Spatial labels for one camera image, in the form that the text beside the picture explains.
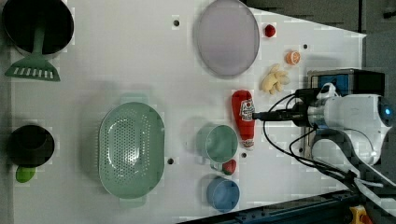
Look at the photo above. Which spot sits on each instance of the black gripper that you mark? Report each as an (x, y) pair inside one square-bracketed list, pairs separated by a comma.
[(307, 98)]

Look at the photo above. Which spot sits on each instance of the red plush ketchup bottle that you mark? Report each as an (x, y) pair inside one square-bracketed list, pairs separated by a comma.
[(243, 108)]

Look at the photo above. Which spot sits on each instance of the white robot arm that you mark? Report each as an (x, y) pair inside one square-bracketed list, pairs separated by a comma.
[(349, 132)]

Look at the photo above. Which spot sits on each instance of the green oval strainer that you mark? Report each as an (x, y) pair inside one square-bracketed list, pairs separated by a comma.
[(131, 143)]

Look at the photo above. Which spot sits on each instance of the yellow plush banana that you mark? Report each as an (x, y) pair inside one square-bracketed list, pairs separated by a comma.
[(275, 80)]

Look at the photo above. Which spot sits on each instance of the orange slice toy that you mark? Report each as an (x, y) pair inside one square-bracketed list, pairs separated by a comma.
[(293, 57)]

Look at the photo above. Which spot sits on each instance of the black blue control box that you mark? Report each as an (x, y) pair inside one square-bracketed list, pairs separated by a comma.
[(349, 81)]

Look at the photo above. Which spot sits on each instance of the green cup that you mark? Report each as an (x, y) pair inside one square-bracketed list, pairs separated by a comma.
[(217, 143)]

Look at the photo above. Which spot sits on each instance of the red plush strawberry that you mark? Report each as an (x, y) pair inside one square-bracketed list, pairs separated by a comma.
[(229, 167)]

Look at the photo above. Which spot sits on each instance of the small red plush tomato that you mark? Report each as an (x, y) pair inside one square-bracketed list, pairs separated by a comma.
[(269, 30)]

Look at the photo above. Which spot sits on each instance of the lavender round plate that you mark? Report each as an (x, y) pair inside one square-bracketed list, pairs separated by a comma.
[(228, 37)]

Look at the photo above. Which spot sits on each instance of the blue cup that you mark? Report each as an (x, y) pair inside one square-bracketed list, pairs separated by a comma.
[(223, 194)]

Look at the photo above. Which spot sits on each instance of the yellow clamp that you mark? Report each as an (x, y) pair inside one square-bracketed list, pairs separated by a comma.
[(359, 215)]

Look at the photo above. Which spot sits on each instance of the green slotted spatula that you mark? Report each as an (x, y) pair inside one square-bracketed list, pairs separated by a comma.
[(35, 66)]

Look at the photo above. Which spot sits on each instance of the small black cup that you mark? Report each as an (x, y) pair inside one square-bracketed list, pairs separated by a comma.
[(30, 146)]

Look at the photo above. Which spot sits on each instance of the lime green toy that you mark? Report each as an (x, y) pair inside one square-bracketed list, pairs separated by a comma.
[(24, 174)]

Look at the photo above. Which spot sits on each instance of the large black pot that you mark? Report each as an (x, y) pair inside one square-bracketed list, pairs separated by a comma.
[(22, 18)]

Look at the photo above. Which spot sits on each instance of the blue metal rail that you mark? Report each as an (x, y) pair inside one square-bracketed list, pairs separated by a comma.
[(328, 208)]

